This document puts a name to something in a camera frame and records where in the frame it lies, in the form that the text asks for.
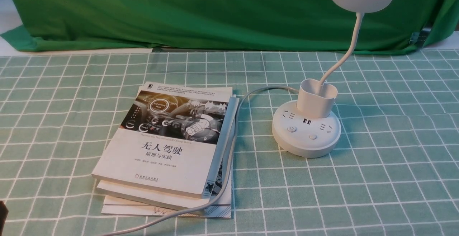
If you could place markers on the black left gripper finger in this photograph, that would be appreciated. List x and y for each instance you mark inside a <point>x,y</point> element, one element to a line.
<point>3,216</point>

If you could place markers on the white desk lamp with sockets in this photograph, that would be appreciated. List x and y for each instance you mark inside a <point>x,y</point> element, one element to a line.
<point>307,127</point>

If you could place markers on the bottom white book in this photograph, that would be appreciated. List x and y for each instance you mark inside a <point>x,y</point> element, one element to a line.
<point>131,201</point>

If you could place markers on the top white self-driving book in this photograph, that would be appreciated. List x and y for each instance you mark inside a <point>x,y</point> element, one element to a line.
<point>161,146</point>

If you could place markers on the green backdrop cloth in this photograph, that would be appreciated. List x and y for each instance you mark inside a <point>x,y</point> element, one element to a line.
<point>274,25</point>

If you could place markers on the middle white book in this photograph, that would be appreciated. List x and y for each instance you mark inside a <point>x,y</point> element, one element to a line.
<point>222,146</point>

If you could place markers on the green checkered tablecloth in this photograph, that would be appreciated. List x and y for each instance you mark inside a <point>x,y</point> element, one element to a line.
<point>393,172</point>

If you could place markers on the metal clip on backdrop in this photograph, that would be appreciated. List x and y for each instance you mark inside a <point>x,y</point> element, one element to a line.
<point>419,38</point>

